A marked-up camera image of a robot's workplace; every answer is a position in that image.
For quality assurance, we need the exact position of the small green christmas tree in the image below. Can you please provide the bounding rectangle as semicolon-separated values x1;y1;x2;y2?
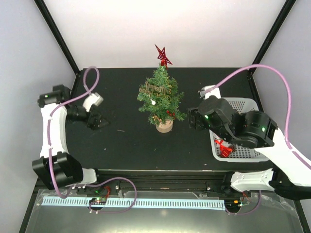
137;65;187;125

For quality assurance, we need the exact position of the gold merry christmas sign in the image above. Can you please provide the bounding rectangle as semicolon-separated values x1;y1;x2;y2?
138;81;171;96

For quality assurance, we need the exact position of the white perforated plastic basket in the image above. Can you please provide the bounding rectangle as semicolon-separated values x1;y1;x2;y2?
209;97;269;163

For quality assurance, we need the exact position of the red star ornament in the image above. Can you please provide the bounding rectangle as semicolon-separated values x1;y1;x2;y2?
155;44;173;68

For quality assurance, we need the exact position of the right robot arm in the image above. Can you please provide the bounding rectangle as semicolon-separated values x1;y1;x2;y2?
188;96;311;200

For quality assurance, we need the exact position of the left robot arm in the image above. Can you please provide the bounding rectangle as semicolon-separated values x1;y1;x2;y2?
32;85;109;194

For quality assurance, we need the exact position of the round wooden tree base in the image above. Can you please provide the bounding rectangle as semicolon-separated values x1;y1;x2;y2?
156;120;173;133

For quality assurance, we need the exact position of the gold berry sprig ornament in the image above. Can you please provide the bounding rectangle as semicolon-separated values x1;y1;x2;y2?
152;115;162;122

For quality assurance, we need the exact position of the red gift ornament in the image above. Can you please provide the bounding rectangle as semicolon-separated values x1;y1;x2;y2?
215;140;235;158

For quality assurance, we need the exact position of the left controller circuit board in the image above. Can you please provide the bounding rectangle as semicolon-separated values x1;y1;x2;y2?
89;198;107;205

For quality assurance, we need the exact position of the controller circuit board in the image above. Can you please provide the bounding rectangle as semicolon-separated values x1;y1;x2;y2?
225;198;251;207
89;198;107;205

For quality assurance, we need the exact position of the right controller circuit board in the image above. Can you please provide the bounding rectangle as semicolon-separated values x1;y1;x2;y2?
225;198;251;207

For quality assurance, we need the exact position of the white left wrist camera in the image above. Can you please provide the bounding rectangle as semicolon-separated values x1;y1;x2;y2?
83;92;104;112

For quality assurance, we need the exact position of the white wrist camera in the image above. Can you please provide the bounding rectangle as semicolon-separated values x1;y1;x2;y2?
83;92;104;112
198;85;221;100

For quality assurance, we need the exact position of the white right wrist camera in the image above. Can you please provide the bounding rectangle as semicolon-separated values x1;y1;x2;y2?
198;85;221;100

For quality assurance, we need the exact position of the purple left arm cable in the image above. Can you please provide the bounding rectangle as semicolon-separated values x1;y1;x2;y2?
48;66;100;199

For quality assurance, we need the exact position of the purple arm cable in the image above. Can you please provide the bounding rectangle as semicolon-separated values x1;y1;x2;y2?
48;66;100;199
206;64;311;170

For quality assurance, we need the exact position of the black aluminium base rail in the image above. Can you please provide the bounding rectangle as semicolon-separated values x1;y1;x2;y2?
36;169;277;197

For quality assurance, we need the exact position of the white slotted cable duct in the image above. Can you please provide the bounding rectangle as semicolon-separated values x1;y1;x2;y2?
41;197;225;211

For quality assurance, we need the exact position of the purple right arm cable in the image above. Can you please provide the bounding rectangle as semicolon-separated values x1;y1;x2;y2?
206;64;311;170

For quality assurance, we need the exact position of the left black frame post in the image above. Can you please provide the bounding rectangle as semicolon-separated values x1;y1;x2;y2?
34;0;80;75

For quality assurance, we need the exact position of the black frame post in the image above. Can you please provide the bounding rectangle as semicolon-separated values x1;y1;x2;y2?
34;0;80;75
252;0;296;64

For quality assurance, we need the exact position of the right black frame post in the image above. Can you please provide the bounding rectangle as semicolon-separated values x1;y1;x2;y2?
252;0;296;64

